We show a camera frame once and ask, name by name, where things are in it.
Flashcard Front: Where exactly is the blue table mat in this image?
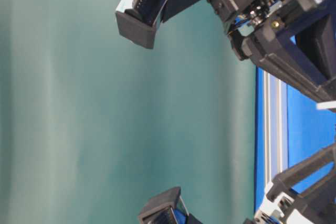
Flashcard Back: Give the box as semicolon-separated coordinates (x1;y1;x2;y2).
254;68;335;209

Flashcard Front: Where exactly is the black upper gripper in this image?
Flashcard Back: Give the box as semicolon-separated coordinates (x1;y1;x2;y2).
162;0;335;102

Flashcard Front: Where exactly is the aluminium extrusion frame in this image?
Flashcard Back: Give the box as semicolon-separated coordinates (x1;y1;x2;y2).
263;71;289;185

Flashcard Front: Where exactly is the black upper wrist camera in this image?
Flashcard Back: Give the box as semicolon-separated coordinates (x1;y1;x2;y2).
115;0;167;49

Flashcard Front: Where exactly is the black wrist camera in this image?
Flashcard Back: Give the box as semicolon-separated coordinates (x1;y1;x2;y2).
138;186;190;224
115;0;167;49

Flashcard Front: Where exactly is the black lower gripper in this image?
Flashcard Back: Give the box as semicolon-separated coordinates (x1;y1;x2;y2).
243;144;336;224

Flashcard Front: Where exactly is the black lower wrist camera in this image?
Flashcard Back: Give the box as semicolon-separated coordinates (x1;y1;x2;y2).
138;186;190;224

